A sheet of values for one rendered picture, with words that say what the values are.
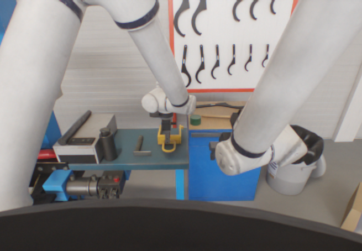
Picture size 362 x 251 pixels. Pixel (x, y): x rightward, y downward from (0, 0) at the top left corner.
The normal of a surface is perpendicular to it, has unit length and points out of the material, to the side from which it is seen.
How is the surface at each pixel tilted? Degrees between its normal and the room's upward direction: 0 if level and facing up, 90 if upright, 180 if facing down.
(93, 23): 90
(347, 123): 90
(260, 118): 99
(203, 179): 90
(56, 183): 0
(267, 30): 90
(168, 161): 0
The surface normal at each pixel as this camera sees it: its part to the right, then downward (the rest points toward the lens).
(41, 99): 0.92, 0.16
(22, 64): 0.43, -0.04
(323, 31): -0.48, 0.62
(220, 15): 0.00, 0.49
